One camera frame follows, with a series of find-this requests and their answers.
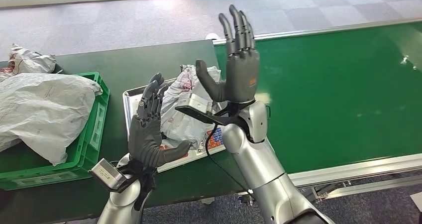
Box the large grey plastic mailer package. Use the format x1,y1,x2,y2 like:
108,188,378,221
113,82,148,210
0,73,104,166

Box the crumpled grey plastic mailer package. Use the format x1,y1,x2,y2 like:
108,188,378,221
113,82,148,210
0,43,57,82

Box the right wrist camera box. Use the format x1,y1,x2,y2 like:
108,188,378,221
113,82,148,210
175,92,215,122

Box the electronic weighing scale steel tray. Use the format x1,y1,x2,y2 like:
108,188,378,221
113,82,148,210
122,78,228,174

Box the white red-printed plastic package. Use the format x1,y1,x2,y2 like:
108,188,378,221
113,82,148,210
160,64,222,150

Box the white paper sheet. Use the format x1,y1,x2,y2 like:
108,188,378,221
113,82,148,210
410,192,422,213

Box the green plastic crate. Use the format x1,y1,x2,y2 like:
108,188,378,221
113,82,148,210
0,71,111,192

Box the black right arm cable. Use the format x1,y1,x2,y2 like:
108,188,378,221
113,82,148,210
205,123,255,200

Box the green conveyor belt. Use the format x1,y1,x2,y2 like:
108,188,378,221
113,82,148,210
212,18,422,200

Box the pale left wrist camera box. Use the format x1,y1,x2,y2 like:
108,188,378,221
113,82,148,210
88,158,128,194

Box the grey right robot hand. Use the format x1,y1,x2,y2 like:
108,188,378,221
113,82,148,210
195,4,261,104

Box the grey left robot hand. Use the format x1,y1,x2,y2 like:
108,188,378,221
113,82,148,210
127,72,193,171

